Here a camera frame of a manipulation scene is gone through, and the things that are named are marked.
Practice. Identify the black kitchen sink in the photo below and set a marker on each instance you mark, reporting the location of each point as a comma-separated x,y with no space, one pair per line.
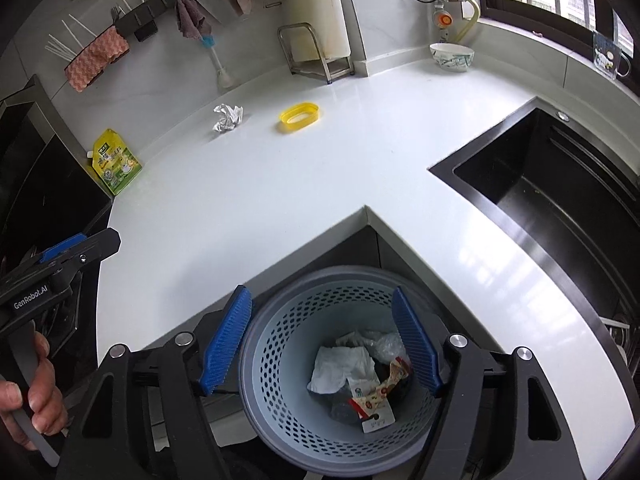
550,200

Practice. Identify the person's left hand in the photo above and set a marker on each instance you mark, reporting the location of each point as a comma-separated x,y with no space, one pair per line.
47,395

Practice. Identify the white paper tissue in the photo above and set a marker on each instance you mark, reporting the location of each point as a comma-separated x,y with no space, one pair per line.
335,367

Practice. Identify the yellow oval plastic lid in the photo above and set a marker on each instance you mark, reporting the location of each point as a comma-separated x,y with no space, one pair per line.
300,126

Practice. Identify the grey perforated waste basket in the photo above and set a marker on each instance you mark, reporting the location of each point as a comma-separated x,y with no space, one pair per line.
280,360

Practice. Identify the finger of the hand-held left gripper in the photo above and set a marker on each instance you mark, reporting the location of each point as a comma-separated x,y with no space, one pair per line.
62,249
97,245

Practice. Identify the white patterned ceramic bowl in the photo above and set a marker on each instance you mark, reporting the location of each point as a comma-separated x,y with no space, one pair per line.
452,60

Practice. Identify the blue and white bottle brush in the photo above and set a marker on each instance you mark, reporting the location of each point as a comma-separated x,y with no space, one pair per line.
222,77

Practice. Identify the yellow green spout pouch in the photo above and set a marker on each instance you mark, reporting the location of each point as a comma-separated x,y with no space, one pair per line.
117,165

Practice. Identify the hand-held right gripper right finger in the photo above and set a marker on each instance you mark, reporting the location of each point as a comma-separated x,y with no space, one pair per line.
415,340

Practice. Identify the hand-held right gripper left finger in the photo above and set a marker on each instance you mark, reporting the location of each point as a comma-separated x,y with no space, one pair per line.
227,340

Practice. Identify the metal board rack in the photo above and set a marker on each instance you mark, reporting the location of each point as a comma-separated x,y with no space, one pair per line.
327,72

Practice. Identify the clear cartoon print mug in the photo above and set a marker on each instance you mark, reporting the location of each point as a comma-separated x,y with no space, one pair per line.
607,57

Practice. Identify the black stove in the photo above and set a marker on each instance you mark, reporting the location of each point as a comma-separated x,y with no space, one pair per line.
45,200

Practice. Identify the clear plastic bag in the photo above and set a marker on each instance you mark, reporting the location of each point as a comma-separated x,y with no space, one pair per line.
387,347

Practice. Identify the purple hanging cloth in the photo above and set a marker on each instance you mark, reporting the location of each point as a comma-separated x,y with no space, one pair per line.
189,20

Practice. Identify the red and white snack packet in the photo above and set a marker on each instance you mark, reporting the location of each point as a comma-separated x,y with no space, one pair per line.
375,402

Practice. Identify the crumpled white wrapper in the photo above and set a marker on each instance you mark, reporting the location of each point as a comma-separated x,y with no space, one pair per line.
227,117

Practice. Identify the pink wavy dishcloth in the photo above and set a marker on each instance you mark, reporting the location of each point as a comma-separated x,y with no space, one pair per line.
95,60

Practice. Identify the gas valve with round gauge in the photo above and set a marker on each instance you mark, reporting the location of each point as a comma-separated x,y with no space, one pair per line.
444,16

